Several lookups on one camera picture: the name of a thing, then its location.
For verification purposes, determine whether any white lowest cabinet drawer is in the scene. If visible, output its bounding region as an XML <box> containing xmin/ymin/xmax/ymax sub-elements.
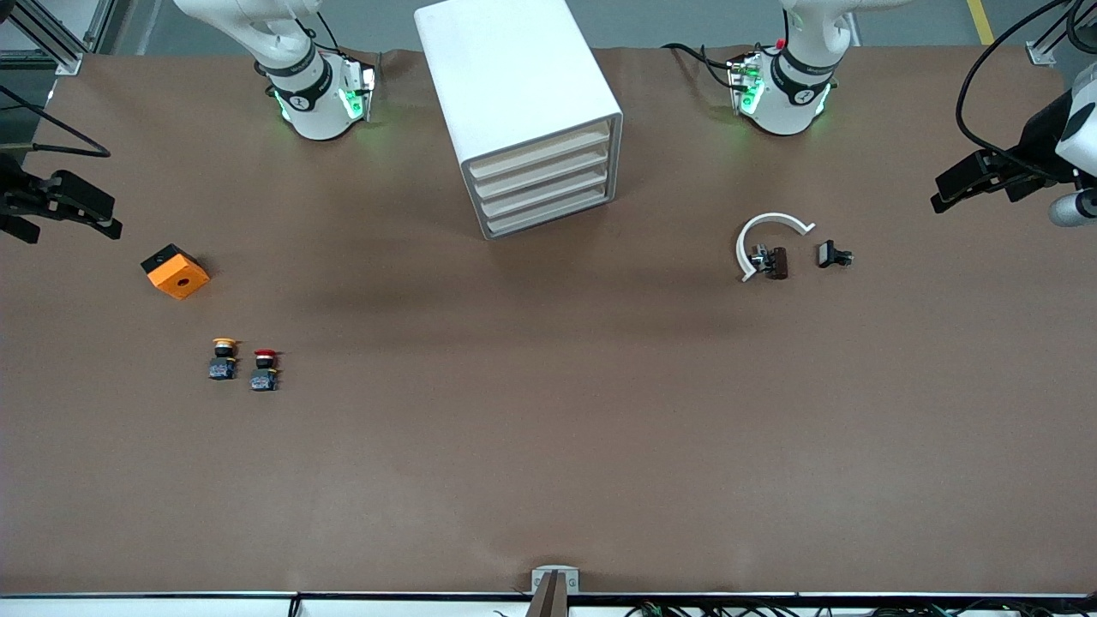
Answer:
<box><xmin>485</xmin><ymin>184</ymin><xmax>616</xmax><ymax>239</ymax></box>

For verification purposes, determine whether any brown table cover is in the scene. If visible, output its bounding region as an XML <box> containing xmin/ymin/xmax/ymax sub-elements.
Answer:
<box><xmin>0</xmin><ymin>45</ymin><xmax>1097</xmax><ymax>596</ymax></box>

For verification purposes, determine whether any white curved plastic arc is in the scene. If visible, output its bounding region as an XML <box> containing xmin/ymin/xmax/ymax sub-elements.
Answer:
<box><xmin>735</xmin><ymin>213</ymin><xmax>816</xmax><ymax>284</ymax></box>

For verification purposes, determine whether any black arm base cable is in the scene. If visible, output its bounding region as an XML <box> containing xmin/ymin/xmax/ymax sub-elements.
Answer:
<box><xmin>662</xmin><ymin>41</ymin><xmax>746</xmax><ymax>91</ymax></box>

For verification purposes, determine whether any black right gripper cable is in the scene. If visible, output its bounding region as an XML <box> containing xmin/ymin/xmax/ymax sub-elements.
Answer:
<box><xmin>0</xmin><ymin>84</ymin><xmax>112</xmax><ymax>160</ymax></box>

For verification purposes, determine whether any dark brown small component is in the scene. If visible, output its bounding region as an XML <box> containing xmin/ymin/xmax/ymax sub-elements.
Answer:
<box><xmin>751</xmin><ymin>245</ymin><xmax>789</xmax><ymax>281</ymax></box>

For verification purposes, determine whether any orange box with hole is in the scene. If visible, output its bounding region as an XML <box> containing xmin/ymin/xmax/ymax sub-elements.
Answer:
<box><xmin>141</xmin><ymin>243</ymin><xmax>211</xmax><ymax>301</ymax></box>

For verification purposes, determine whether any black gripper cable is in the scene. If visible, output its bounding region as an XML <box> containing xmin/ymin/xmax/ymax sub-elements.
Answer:
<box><xmin>956</xmin><ymin>0</ymin><xmax>1097</xmax><ymax>181</ymax></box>
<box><xmin>0</xmin><ymin>84</ymin><xmax>112</xmax><ymax>160</ymax></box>

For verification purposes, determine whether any white table edge rail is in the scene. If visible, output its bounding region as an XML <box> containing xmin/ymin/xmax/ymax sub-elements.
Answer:
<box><xmin>0</xmin><ymin>591</ymin><xmax>1097</xmax><ymax>617</ymax></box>

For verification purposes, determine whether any aluminium frame profile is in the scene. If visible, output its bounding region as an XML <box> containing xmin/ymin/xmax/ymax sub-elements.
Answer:
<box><xmin>1026</xmin><ymin>0</ymin><xmax>1097</xmax><ymax>67</ymax></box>
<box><xmin>0</xmin><ymin>0</ymin><xmax>117</xmax><ymax>74</ymax></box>

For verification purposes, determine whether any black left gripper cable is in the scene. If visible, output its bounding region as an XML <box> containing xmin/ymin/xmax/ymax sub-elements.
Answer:
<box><xmin>956</xmin><ymin>0</ymin><xmax>1097</xmax><ymax>181</ymax></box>

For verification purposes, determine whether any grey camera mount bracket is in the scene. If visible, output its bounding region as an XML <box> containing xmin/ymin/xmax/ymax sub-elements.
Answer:
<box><xmin>527</xmin><ymin>566</ymin><xmax>580</xmax><ymax>617</ymax></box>

